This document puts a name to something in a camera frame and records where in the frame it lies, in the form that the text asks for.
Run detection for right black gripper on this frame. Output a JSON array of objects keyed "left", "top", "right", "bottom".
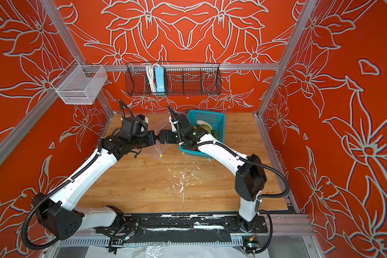
[{"left": 155, "top": 127, "right": 187, "bottom": 143}]

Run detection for clear zip top bag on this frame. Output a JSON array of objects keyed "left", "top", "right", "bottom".
[{"left": 154, "top": 122, "right": 171, "bottom": 160}]

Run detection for green cabbage toy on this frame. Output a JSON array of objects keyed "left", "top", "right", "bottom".
[{"left": 200, "top": 124, "right": 212, "bottom": 133}]

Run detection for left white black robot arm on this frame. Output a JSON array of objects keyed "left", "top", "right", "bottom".
[{"left": 21, "top": 114, "right": 157, "bottom": 250}]

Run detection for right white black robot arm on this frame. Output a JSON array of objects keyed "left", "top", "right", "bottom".
[{"left": 158, "top": 105, "right": 290, "bottom": 223}]

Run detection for white radish toy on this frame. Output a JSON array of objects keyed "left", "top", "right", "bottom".
[{"left": 196, "top": 120, "right": 212, "bottom": 129}]

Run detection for green leafy vegetable toy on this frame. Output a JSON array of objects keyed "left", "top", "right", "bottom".
[{"left": 211, "top": 130, "right": 219, "bottom": 140}]

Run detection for teal plastic basket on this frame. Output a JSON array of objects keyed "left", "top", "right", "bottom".
[{"left": 178, "top": 110, "right": 226, "bottom": 144}]

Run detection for light blue box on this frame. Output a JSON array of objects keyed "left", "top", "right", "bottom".
[{"left": 155, "top": 66, "right": 165, "bottom": 95}]

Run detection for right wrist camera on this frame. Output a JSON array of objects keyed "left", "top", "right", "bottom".
[{"left": 169, "top": 116, "right": 178, "bottom": 132}]

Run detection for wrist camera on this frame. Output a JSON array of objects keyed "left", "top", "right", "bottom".
[
  {"left": 169, "top": 116, "right": 178, "bottom": 132},
  {"left": 118, "top": 115, "right": 148, "bottom": 141}
]

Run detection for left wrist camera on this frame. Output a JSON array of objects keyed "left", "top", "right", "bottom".
[{"left": 118, "top": 115, "right": 148, "bottom": 141}]

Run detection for black wire wall basket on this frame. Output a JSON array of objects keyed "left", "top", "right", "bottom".
[{"left": 125, "top": 62, "right": 222, "bottom": 97}]

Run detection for white cable bundle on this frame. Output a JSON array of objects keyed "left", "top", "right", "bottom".
[{"left": 146, "top": 64, "right": 157, "bottom": 94}]

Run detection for clear acrylic wall bin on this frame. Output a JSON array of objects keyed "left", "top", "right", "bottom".
[{"left": 51, "top": 59, "right": 108, "bottom": 105}]

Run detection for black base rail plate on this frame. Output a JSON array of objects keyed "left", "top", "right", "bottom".
[{"left": 95, "top": 212, "right": 268, "bottom": 243}]

